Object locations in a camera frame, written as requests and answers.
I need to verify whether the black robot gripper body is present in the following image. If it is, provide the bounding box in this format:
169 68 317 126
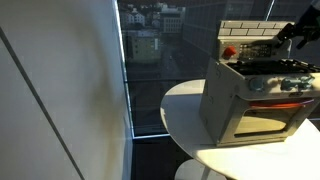
289 4 320 38

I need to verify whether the black stove burner grate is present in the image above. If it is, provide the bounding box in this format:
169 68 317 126
229 58 320 76

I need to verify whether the blue stove knob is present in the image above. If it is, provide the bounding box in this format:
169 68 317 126
297 75 316 90
248 77 265 92
279 77 298 92

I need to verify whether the red round stove knob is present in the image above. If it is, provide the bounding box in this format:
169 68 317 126
222 45 238 60

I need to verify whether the grey toy stove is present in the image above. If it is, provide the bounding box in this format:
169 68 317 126
199 20 320 148

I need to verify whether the toy oven door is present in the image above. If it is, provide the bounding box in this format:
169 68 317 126
229 97 317 140

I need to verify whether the white building outside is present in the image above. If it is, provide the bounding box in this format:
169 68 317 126
160 6 186 34

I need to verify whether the yellow green building outside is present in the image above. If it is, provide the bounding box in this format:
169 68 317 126
127 30 163 65

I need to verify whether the red oven door handle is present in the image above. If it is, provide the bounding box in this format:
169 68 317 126
248 99 315 110

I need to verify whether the white window frame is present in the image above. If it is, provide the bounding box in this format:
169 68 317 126
113 0 172 140

